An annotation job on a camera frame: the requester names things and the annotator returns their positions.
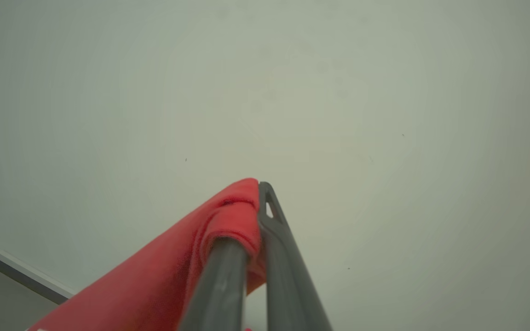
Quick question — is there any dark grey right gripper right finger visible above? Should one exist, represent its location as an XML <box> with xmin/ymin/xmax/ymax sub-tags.
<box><xmin>258</xmin><ymin>182</ymin><xmax>333</xmax><ymax>331</ymax></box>

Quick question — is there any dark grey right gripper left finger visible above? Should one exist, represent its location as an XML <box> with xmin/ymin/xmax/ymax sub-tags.
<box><xmin>178</xmin><ymin>237</ymin><xmax>250</xmax><ymax>331</ymax></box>

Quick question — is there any red and white jersey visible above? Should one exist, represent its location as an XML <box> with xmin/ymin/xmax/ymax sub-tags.
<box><xmin>26</xmin><ymin>177</ymin><xmax>266</xmax><ymax>331</ymax></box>

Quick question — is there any white and black baseboard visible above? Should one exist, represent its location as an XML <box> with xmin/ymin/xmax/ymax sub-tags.
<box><xmin>0</xmin><ymin>232</ymin><xmax>75</xmax><ymax>305</ymax></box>

